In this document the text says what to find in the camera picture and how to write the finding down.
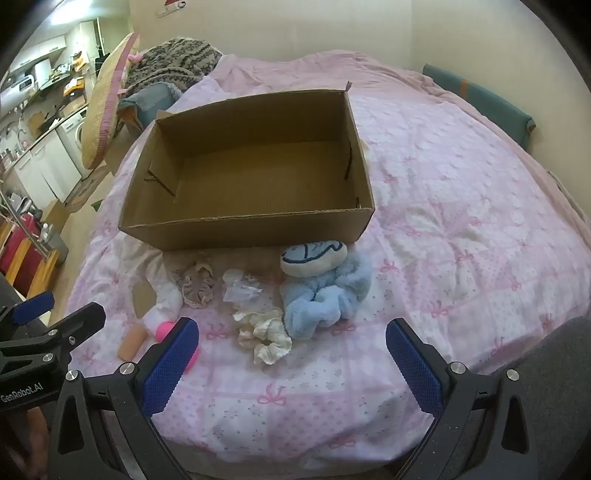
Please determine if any grey knitted blanket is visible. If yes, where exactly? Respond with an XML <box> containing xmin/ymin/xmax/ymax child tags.
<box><xmin>124</xmin><ymin>38</ymin><xmax>223</xmax><ymax>95</ymax></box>

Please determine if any metal rail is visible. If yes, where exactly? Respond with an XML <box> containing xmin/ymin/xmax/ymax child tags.
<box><xmin>0</xmin><ymin>189</ymin><xmax>51</xmax><ymax>259</ymax></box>

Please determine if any white and blue plush toy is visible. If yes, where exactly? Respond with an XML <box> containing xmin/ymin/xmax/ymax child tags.
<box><xmin>281</xmin><ymin>240</ymin><xmax>348</xmax><ymax>278</ymax></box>

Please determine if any teal pillow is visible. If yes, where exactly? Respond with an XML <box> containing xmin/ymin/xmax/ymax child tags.
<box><xmin>117</xmin><ymin>83</ymin><xmax>183</xmax><ymax>127</ymax></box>

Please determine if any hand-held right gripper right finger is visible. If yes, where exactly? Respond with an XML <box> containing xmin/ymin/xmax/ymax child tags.
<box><xmin>385</xmin><ymin>318</ymin><xmax>541</xmax><ymax>480</ymax></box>

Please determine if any brown cardboard box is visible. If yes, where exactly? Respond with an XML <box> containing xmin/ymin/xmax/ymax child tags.
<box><xmin>118</xmin><ymin>89</ymin><xmax>376</xmax><ymax>252</ymax></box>

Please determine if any pink printed blanket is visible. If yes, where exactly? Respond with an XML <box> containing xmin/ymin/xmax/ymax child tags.
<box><xmin>65</xmin><ymin>48</ymin><xmax>591</xmax><ymax>467</ymax></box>

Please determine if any teal headboard cushion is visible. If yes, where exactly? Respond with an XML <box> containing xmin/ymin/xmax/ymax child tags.
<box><xmin>422</xmin><ymin>64</ymin><xmax>536</xmax><ymax>148</ymax></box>

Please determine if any red bag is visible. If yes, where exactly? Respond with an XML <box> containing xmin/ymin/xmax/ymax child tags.
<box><xmin>0</xmin><ymin>212</ymin><xmax>42</xmax><ymax>287</ymax></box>

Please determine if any grey bin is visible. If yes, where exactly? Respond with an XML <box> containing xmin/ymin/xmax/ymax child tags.
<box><xmin>39</xmin><ymin>224</ymin><xmax>70</xmax><ymax>266</ymax></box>

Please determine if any cream satin scrunchie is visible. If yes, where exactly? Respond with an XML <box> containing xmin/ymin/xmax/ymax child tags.
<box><xmin>233</xmin><ymin>308</ymin><xmax>294</xmax><ymax>367</ymax></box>

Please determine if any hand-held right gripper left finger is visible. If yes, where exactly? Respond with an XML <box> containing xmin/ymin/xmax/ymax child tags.
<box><xmin>46</xmin><ymin>318</ymin><xmax>200</xmax><ymax>480</ymax></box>

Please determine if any mauve lace scrunchie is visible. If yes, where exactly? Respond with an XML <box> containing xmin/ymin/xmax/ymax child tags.
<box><xmin>171</xmin><ymin>259</ymin><xmax>215</xmax><ymax>309</ymax></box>

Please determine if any grey cloth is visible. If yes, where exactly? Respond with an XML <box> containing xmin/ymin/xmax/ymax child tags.
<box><xmin>522</xmin><ymin>318</ymin><xmax>591</xmax><ymax>480</ymax></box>

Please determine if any yellow pillow with pink trim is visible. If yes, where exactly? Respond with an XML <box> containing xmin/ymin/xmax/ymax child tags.
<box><xmin>81</xmin><ymin>33</ymin><xmax>139</xmax><ymax>171</ymax></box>

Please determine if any clear plastic bag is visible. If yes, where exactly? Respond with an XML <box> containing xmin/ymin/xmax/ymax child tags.
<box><xmin>222</xmin><ymin>269</ymin><xmax>264</xmax><ymax>305</ymax></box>

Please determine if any wooden chair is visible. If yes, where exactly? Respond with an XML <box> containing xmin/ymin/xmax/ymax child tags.
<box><xmin>18</xmin><ymin>249</ymin><xmax>61</xmax><ymax>296</ymax></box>

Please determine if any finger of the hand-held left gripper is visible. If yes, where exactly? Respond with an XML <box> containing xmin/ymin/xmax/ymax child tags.
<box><xmin>0</xmin><ymin>302</ymin><xmax>107</xmax><ymax>370</ymax></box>
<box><xmin>0</xmin><ymin>291</ymin><xmax>55</xmax><ymax>337</ymax></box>

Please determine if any soft doll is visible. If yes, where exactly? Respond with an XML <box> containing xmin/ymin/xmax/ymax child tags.
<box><xmin>117</xmin><ymin>258</ymin><xmax>184</xmax><ymax>361</ymax></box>

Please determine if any light blue plush toy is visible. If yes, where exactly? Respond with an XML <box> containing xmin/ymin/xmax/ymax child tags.
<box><xmin>279</xmin><ymin>253</ymin><xmax>372</xmax><ymax>341</ymax></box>

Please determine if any white kitchen cabinet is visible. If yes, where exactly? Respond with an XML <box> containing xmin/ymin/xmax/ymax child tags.
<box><xmin>14</xmin><ymin>134</ymin><xmax>65</xmax><ymax>208</ymax></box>

